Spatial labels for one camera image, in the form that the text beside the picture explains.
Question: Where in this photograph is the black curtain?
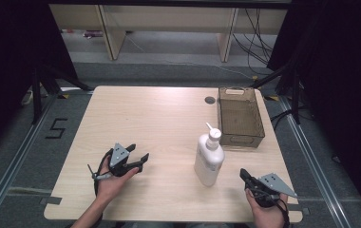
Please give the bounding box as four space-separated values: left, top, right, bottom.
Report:
266 0 361 222
0 0 79 161

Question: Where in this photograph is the aluminium floor rail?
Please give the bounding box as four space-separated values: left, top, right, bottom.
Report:
278 94 355 228
0 90 61 228

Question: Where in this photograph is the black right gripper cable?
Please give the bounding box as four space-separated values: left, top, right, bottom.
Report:
275 198 292 228

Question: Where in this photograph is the person's right hand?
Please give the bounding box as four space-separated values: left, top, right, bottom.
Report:
245 188 289 228

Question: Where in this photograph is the person's left hand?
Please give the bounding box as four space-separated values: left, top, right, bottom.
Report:
96 157 141 204

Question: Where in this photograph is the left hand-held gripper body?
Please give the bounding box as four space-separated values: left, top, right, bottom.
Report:
108 142 143 178

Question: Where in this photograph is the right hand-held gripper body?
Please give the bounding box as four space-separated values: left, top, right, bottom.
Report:
246 172 298 209

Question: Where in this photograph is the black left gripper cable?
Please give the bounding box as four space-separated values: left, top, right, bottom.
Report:
86 147 114 228

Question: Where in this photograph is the light wooden desk frame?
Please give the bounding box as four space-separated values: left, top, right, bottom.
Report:
48 3 289 63

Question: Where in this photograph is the bundle of black hanging cables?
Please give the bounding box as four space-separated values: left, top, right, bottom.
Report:
232 9 278 76

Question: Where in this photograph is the brown translucent plastic basket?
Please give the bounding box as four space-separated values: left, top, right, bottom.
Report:
217 85 266 149

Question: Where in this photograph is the black metal stand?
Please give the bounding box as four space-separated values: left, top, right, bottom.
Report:
250 61 302 126
30 62 95 125

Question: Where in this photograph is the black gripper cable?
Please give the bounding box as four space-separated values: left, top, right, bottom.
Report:
275 198 292 228
86 147 114 228

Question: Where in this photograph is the grey tape strip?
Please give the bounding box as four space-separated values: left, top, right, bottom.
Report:
39 196 64 206
286 203 312 217

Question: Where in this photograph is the white pump bottle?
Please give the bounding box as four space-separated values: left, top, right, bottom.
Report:
193 122 226 188

